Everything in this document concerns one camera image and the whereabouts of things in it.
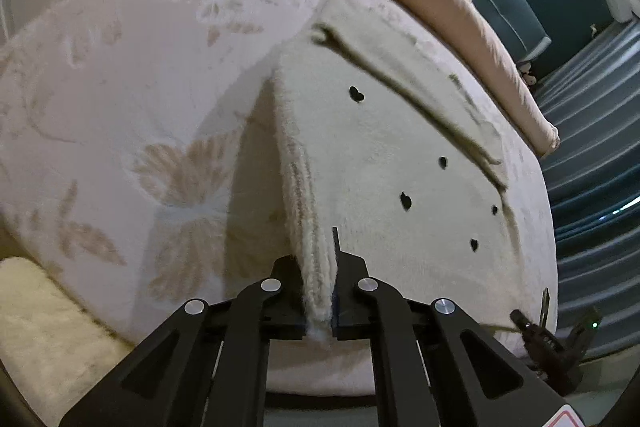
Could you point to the floral pink bedspread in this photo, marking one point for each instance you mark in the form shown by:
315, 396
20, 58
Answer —
121, 127

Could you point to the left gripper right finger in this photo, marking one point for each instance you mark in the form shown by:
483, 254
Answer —
433, 365

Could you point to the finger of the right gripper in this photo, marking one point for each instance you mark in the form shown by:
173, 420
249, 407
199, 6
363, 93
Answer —
529, 330
582, 334

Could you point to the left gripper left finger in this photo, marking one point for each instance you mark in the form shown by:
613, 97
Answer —
206, 365

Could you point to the cream fluffy rug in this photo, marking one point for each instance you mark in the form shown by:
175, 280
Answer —
53, 350

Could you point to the teal striped curtain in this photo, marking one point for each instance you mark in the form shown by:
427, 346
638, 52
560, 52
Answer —
593, 185

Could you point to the cream fuzzy sweater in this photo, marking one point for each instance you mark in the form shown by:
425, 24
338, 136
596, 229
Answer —
361, 139

